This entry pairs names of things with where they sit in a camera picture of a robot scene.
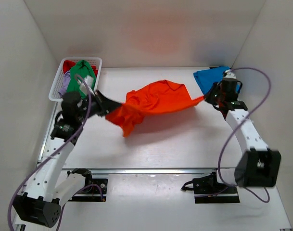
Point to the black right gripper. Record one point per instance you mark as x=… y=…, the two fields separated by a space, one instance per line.
x=215 y=86

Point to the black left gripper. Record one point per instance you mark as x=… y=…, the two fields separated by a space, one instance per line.
x=107 y=104

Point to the orange t shirt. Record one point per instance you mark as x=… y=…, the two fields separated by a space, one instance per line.
x=157 y=98

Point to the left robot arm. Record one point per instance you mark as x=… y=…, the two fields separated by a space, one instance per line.
x=43 y=199

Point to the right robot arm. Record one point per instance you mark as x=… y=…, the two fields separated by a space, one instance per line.
x=258 y=165

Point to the folded blue t shirt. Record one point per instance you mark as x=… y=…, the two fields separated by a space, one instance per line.
x=206 y=78

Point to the green t shirt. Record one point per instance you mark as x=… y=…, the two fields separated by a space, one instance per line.
x=82 y=68

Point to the white plastic basket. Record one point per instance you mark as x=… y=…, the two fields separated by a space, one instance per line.
x=58 y=80

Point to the lilac t shirt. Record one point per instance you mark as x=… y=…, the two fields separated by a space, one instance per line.
x=66 y=81

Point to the red t shirt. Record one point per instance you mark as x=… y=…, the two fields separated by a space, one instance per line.
x=67 y=65

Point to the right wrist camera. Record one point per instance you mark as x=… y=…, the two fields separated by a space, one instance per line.
x=229 y=74

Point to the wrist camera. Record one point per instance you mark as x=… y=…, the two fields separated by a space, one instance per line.
x=229 y=74
x=85 y=84

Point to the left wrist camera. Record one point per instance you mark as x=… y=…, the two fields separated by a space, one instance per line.
x=85 y=84

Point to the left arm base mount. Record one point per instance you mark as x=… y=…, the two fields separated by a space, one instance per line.
x=95 y=187

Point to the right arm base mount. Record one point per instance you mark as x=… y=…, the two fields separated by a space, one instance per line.
x=207 y=190

